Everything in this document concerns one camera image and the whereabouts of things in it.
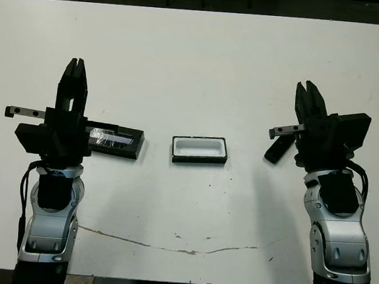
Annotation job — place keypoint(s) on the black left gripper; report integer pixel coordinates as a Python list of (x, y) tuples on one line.
[(70, 135)]

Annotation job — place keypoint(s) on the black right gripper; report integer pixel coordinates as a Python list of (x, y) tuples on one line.
[(322, 143)]

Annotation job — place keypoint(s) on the black camera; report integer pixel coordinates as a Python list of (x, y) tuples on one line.
[(276, 151)]

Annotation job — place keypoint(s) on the black box lid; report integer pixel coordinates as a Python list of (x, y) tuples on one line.
[(123, 143)]

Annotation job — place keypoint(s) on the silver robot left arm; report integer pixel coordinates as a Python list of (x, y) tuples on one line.
[(49, 229)]

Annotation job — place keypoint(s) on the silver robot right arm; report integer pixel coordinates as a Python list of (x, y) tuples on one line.
[(340, 241)]

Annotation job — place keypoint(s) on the black box with white insert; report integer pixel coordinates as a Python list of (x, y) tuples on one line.
[(199, 148)]

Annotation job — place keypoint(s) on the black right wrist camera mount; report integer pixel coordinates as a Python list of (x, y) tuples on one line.
[(353, 129)]

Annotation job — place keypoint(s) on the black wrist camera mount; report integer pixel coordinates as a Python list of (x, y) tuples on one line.
[(353, 129), (33, 138)]

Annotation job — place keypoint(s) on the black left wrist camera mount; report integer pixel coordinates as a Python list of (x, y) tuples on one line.
[(33, 138)]

